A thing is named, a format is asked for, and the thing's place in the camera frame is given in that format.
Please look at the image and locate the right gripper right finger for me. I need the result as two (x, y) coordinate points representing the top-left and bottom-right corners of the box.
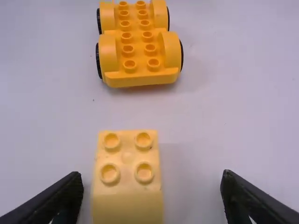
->
(221, 169), (299, 224)

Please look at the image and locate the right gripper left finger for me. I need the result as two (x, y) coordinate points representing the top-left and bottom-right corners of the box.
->
(0, 171), (84, 224)

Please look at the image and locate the yellow toy brick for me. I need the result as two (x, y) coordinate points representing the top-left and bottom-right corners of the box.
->
(90, 129), (165, 224)

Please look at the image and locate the yellow toy car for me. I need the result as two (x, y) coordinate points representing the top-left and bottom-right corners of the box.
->
(94, 0), (184, 89)

